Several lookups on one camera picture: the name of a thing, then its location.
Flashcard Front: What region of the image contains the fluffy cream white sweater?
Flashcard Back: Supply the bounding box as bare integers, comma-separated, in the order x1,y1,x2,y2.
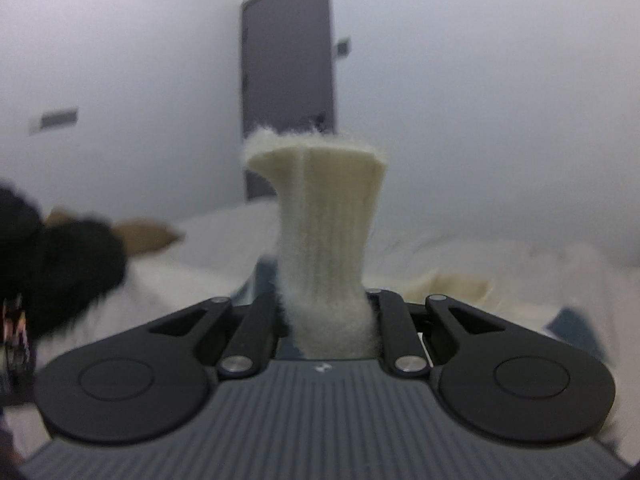
243,127,558,360

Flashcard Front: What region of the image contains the grey bed cover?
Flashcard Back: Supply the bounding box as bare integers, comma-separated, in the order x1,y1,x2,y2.
39,200,639,462

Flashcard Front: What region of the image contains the black fluffy garment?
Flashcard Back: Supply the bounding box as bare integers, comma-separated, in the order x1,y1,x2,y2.
1,185,127,342

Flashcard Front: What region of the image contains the brown pillow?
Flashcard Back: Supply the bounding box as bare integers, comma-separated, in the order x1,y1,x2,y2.
44,207,186,257

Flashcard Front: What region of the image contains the dark grey door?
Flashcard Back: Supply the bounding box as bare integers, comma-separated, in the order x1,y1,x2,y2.
240,0,335,202

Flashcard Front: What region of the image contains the wall vent plate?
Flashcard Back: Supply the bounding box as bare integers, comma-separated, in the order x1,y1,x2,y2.
28,107,79,134

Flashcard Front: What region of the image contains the grey wall switch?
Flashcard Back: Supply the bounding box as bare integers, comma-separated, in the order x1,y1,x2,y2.
335,38,350,58

